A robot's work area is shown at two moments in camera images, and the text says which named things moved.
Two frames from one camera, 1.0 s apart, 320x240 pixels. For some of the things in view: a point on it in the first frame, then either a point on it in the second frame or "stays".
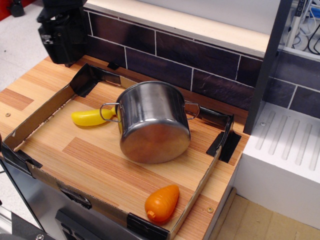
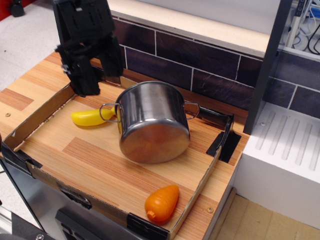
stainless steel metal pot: [153, 118] stays
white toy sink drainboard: [279, 168] stays
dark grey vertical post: [267, 64] stays
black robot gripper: [63, 30] -> [85, 27]
